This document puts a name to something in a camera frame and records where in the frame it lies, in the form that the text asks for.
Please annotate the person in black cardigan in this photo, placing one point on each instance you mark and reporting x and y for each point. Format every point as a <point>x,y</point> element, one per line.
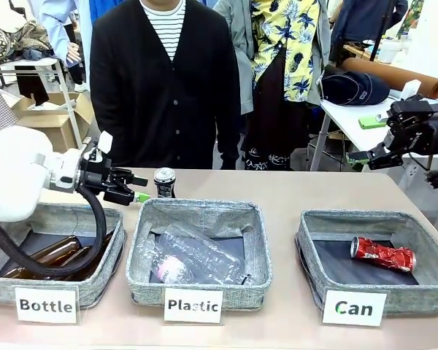
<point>142,95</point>

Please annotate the grey fabric basket bottle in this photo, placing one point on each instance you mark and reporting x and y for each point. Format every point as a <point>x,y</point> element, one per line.
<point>102,291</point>

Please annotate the pile of patterned clothes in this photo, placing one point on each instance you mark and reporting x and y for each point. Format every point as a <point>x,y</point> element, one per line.
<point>25,40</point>

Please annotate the crushed red can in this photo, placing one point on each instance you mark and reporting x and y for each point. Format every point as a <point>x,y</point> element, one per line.
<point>383,255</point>

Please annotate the white Plastic label card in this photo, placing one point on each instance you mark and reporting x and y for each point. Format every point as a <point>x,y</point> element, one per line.
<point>192,305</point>

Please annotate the navy baseball cap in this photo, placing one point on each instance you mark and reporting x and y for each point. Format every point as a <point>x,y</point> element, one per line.
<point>350,91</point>

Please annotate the person in yellow floral shirt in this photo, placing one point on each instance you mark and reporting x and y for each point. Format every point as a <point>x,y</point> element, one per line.
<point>288,54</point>

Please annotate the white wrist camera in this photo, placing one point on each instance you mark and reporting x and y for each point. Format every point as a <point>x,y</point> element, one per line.
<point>410,89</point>
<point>106,143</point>

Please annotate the white bucket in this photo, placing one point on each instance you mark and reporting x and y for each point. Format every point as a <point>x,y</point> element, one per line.
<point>390,51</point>

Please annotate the plastic bottle with pink label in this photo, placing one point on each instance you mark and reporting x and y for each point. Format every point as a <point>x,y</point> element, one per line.
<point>168,266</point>

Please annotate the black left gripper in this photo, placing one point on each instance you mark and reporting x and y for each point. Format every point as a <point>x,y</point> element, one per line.
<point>95,175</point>

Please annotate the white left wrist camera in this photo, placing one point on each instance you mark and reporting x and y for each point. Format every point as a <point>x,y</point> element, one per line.
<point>106,143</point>

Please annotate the grey fabric basket can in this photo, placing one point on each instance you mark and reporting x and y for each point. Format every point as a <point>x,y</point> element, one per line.
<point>416,295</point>

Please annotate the white background table frame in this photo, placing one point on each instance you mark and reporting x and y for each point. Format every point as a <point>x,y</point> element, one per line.
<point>33,63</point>

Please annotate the open cardboard box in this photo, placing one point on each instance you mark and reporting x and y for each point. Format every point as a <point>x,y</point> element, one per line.
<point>58,120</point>

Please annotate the white Can label card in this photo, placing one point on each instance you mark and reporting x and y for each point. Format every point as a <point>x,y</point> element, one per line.
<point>354,308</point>

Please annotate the black drink can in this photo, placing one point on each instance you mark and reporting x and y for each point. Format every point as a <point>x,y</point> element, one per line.
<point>164,185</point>

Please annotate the clear crushed plastic bottle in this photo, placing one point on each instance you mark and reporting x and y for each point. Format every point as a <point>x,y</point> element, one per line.
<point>204,251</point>

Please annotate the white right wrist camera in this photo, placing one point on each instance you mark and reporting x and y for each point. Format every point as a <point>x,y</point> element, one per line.
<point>410,89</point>

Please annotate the white power socket box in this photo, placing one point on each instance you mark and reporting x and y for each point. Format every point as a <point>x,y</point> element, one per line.
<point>414,175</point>

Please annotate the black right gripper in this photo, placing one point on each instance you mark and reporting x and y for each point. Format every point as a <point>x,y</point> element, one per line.
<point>419,127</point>

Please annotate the grey fabric basket plastic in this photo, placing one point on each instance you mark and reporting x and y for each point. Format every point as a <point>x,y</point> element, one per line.
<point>199,215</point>

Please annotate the brown glass bottle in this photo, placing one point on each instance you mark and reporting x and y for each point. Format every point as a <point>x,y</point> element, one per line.
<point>64,249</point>
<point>25,272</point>

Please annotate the white Bottle label card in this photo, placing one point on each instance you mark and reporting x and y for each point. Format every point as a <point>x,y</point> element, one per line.
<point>45,305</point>

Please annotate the brown rolled sheet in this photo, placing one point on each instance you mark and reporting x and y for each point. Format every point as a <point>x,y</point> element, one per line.
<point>394,73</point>

